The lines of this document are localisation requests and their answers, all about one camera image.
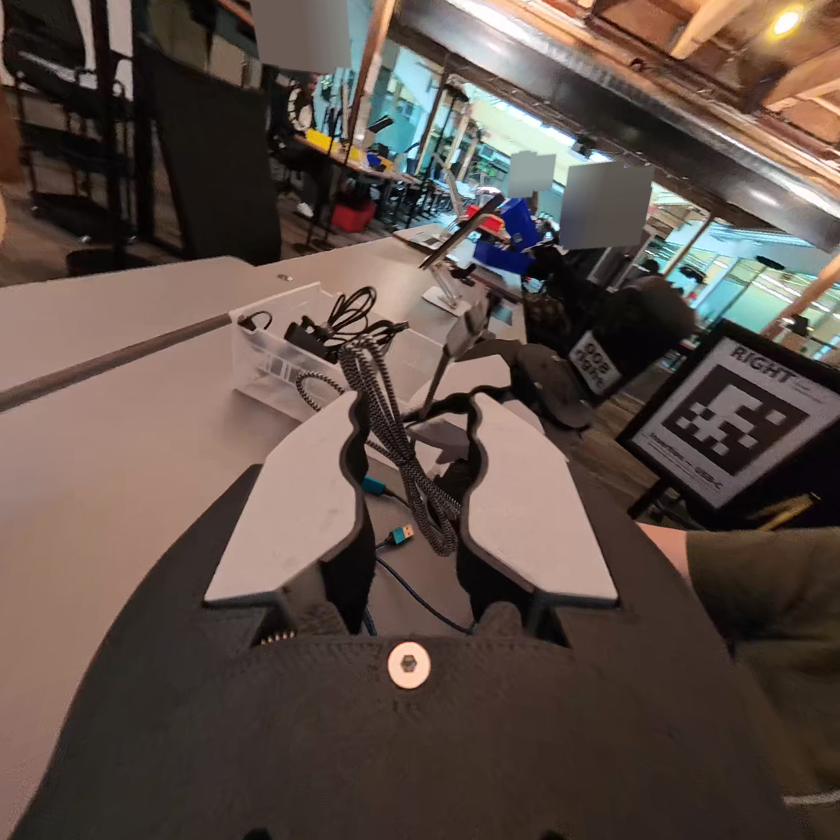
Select dark desk divider strip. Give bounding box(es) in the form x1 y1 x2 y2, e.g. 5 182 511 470
0 311 235 412

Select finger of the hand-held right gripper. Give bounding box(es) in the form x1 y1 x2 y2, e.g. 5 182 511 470
400 357 521 422
406 419 476 469

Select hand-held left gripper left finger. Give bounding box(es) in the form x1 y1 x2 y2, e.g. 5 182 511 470
205 390 376 636

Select black tablet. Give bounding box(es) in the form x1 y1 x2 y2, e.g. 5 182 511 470
419 197 506 271

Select black shelving rack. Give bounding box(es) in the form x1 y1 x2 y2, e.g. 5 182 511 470
0 0 142 260

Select black partition panel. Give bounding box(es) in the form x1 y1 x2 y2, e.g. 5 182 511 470
134 42 284 263

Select red storage bin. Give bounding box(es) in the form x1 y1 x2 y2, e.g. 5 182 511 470
330 200 379 234

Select clear acrylic box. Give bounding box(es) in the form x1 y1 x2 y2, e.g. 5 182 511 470
228 281 460 421

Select white tablet stand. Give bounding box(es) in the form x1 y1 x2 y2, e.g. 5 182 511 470
422 259 519 322

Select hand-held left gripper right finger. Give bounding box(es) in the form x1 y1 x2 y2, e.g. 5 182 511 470
456 392 620 632

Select black charger cables in bin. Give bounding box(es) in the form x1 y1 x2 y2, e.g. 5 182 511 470
283 285 411 363

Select person's right hand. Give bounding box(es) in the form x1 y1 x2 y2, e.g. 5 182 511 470
638 524 691 581

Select black white braided cable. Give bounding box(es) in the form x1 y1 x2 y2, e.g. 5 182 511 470
294 301 490 559

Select person's right forearm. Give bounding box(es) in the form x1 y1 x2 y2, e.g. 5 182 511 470
686 525 840 840

